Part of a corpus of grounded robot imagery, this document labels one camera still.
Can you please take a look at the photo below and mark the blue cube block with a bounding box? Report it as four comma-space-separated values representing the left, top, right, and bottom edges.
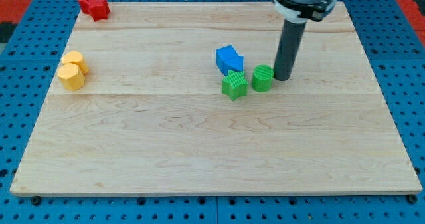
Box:
215, 45, 239, 76

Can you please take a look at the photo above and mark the green star block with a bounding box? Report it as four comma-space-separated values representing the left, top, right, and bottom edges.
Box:
222, 70, 248, 101

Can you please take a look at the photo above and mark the green cylinder block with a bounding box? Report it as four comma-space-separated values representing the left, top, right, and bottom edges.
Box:
252, 64, 274, 92

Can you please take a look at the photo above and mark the light wooden board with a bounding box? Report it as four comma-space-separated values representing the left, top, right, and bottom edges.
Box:
10, 2, 422, 197

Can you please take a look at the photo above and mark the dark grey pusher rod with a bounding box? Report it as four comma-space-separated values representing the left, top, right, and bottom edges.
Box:
274, 19, 306, 81

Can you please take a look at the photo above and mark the yellow hexagon block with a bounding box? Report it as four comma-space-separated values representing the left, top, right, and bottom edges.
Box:
57, 63, 85, 91

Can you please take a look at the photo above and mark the yellow rounded block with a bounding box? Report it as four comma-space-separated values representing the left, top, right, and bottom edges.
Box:
61, 51, 90, 74

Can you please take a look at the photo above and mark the red pentagon block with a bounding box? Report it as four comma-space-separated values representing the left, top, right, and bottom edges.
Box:
88, 0, 110, 21

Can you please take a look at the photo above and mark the red cylinder block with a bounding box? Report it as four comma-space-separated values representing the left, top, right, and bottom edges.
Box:
76, 0, 96, 15

